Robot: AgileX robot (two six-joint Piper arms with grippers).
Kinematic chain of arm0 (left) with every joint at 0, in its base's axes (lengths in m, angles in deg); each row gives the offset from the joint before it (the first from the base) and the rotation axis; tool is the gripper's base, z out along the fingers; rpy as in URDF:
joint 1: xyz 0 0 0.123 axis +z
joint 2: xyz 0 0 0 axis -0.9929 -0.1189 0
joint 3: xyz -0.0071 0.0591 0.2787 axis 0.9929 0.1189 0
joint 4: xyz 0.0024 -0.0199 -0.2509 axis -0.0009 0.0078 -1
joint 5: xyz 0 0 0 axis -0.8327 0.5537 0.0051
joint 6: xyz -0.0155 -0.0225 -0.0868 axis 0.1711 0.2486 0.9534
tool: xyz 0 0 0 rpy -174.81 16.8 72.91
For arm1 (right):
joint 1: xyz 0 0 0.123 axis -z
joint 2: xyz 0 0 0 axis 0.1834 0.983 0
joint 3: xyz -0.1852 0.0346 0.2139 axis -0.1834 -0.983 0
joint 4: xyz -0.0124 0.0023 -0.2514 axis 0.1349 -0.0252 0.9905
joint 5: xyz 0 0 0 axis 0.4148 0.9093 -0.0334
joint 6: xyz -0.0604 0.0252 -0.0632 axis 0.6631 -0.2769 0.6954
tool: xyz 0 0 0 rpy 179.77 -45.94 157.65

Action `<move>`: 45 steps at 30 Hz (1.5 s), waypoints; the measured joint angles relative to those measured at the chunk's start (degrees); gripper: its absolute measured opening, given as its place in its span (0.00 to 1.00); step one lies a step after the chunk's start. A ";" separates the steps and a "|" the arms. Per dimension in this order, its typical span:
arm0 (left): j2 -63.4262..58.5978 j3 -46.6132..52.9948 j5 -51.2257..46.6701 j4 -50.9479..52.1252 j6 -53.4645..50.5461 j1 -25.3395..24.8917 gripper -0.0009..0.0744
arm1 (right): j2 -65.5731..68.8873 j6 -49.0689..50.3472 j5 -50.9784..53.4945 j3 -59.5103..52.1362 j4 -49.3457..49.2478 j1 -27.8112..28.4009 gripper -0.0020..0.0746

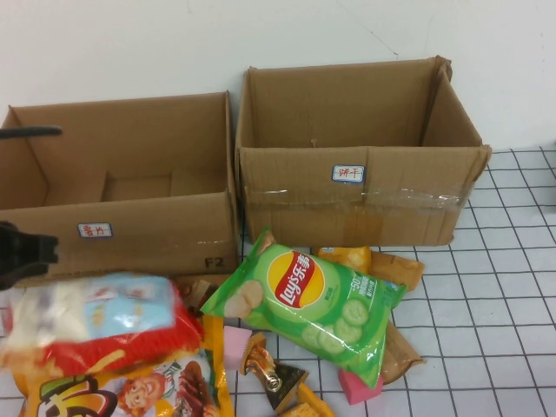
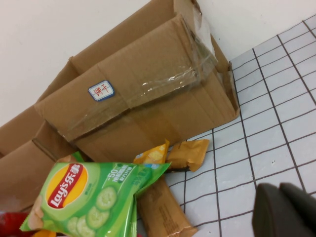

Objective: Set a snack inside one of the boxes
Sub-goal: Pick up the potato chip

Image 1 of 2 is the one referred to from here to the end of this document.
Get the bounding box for small brown snack wrapper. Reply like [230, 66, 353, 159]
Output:
[368, 250, 426, 293]

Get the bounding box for cardboard box with F2 print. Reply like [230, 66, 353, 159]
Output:
[0, 89, 240, 288]

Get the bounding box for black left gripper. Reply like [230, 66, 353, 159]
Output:
[0, 220, 60, 293]

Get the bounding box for long brown snack pack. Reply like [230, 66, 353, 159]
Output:
[381, 321, 425, 386]

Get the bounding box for brown chocolate nut bar pack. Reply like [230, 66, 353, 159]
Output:
[175, 277, 222, 309]

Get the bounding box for light pink foam block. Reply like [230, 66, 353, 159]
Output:
[222, 326, 254, 370]

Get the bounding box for black cable tie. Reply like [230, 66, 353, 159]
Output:
[0, 124, 63, 141]

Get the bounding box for green Lay's chips bag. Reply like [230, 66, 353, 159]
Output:
[200, 225, 409, 391]

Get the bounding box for orange cartoon chips bag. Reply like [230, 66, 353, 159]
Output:
[15, 314, 235, 417]

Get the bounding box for white label red characters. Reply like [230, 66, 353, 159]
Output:
[76, 222, 113, 239]
[332, 163, 367, 184]

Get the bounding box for orange cracker pack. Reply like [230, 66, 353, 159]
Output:
[286, 381, 335, 417]

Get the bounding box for dark pink foam block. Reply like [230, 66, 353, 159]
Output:
[338, 368, 386, 405]

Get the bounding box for taped cardboard box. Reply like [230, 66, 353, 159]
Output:
[234, 55, 492, 248]

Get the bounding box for dark brown gold snack pack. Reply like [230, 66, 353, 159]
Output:
[241, 333, 308, 412]

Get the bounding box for yellow cracker pack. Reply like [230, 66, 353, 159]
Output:
[316, 245, 373, 268]

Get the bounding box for white red shrimp chips bag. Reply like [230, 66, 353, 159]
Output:
[0, 271, 205, 379]

